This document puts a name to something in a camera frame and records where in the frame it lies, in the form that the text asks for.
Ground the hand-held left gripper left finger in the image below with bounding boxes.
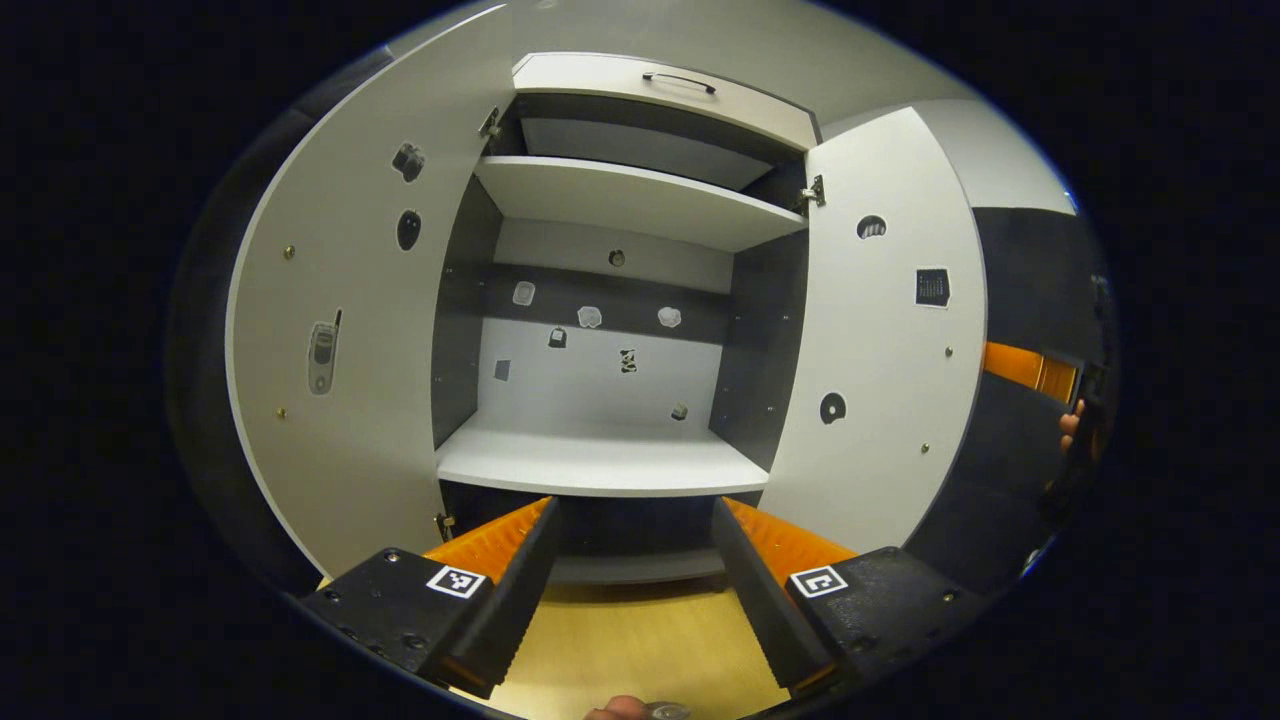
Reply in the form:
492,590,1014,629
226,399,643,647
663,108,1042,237
300,495,561,699

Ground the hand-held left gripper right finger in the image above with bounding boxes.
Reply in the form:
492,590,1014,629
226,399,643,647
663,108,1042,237
712,495,991,699

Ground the white cabinet door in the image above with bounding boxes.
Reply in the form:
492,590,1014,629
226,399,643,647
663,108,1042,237
757,106,989,556
225,5,516,579

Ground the white and grey cabinet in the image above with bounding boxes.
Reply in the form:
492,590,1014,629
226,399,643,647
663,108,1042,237
430,52,823,586

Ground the white cabinet bottom shelf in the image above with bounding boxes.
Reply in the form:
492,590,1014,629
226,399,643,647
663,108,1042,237
435,412,771,498

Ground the white cabinet shelf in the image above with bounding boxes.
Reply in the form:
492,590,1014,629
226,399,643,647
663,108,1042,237
435,412,771,498
472,155,809,253

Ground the white cabinet drawer front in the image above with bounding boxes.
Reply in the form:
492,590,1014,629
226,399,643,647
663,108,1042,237
512,52,821,151

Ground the black metal drawer handle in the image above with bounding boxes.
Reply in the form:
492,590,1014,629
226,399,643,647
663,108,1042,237
642,71,718,96

